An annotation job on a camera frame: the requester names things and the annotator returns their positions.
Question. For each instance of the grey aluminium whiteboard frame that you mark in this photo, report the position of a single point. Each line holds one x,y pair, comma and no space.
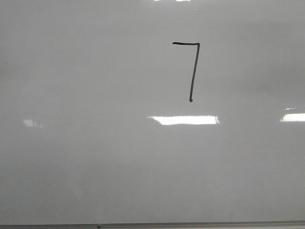
299,224

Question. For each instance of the white whiteboard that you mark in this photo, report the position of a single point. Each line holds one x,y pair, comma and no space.
147,111

